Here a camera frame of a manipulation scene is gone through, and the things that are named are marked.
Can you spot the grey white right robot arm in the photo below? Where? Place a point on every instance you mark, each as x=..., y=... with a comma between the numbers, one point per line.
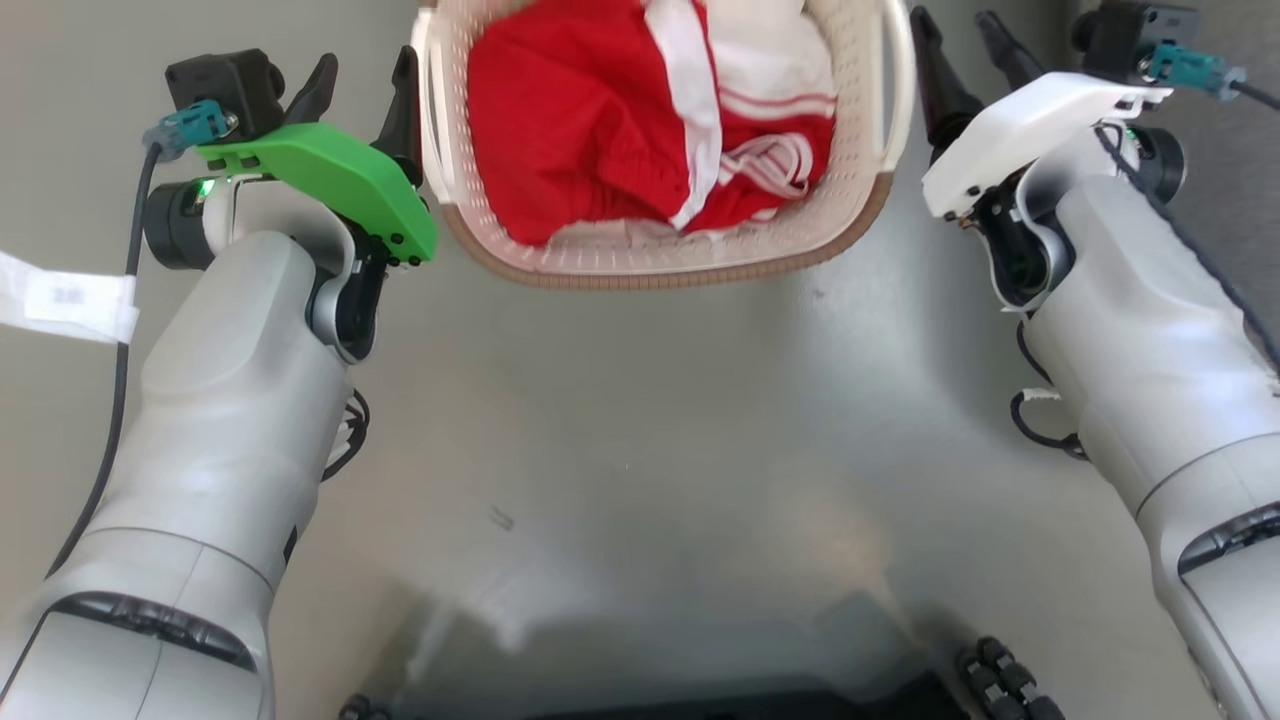
x=1130, y=330

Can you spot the white perforated plastic laundry basket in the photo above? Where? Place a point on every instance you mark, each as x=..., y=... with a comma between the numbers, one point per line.
x=650, y=262

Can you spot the black ribbed robot wheel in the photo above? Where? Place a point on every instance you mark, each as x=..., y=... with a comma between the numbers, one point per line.
x=1005, y=680

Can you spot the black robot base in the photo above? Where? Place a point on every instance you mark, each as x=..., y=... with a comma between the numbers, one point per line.
x=700, y=705

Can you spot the red garment with white stripe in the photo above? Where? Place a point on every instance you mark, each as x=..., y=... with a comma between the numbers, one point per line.
x=560, y=120

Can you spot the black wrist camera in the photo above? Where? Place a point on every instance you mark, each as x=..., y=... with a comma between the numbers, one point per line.
x=1115, y=35
x=225, y=85

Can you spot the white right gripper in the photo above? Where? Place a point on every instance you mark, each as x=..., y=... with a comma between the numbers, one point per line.
x=1030, y=120

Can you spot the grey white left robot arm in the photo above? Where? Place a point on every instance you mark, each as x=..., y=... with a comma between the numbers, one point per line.
x=230, y=400

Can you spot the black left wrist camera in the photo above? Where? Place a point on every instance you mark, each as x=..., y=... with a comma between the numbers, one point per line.
x=225, y=85

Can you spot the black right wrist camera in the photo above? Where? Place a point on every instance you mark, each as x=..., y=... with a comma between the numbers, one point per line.
x=1115, y=35

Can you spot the white garment with red stripes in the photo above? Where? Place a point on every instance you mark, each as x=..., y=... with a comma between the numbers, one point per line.
x=770, y=50

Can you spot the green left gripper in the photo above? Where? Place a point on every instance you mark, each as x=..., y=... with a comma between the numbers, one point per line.
x=340, y=170

